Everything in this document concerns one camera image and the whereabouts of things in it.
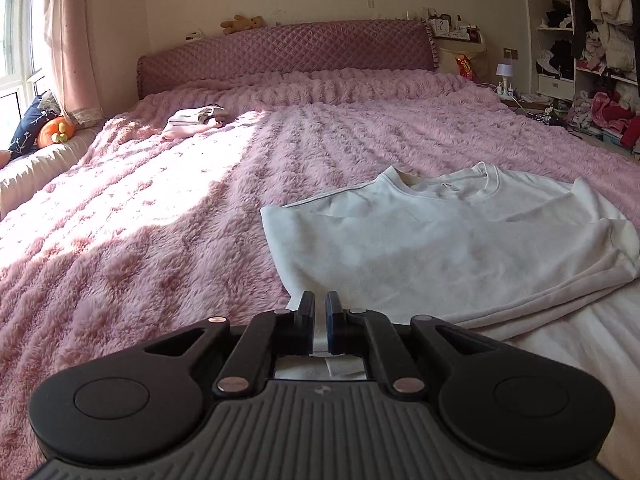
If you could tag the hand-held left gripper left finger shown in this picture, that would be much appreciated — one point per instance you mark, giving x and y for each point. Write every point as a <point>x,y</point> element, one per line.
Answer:
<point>307,320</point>

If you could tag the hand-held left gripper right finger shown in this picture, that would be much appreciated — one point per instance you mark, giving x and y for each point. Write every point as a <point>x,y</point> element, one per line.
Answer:
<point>332,320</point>

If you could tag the white printed sweatshirt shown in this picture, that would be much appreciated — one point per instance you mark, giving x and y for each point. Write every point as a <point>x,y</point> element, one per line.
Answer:
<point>425,250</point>

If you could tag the small pink and white clothes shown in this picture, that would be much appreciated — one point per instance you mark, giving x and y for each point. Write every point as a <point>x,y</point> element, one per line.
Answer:
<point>192,120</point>

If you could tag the red and pink clothes pile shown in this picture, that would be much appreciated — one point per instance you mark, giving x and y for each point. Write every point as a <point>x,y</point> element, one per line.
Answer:
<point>612,117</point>

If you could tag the pink fluffy blanket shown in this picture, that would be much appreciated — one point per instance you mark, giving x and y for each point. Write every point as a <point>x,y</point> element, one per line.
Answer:
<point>165,210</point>

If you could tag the white plush bed sheet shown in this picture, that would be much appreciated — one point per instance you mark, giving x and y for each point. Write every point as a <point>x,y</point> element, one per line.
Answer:
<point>575,380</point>

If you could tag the purple quilted headboard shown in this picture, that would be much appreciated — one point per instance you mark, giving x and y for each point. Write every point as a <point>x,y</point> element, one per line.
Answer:
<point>280,50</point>

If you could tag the red snack bag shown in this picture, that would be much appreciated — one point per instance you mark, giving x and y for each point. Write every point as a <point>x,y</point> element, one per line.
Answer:
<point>465,66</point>

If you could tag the white bedside lamp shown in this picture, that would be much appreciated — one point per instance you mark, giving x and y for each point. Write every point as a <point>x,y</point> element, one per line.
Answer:
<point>505,74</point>

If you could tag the brown teddy bear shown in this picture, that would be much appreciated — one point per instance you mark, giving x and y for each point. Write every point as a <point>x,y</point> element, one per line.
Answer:
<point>242,24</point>

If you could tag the cream window seat cushion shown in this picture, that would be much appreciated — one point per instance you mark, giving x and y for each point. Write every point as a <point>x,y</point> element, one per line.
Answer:
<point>35,170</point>

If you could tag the orange plush toy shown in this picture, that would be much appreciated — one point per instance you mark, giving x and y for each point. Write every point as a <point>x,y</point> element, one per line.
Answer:
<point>56,131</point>

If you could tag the headboard shelf with trinkets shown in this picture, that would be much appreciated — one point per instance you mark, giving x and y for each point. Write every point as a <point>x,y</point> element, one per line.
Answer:
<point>455,25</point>

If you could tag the white storage box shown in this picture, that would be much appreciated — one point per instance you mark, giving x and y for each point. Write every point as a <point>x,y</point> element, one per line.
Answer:
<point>555,87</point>

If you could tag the navy floral pillow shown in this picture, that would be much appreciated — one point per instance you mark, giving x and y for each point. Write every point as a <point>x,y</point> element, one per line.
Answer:
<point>27,122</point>

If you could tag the white open shelf unit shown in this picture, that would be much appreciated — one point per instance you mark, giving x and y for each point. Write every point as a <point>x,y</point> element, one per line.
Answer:
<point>550,35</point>

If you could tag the pink curtain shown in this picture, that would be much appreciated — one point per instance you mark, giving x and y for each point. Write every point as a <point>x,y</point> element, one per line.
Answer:
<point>70,45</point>

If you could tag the window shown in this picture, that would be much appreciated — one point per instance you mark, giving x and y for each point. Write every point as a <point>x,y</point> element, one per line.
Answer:
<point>17,35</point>

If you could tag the beige hanging coat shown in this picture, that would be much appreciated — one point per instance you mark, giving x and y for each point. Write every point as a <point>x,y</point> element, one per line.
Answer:
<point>612,10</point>

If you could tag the wall switch plate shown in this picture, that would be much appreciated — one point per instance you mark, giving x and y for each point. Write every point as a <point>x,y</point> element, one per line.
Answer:
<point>510,53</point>

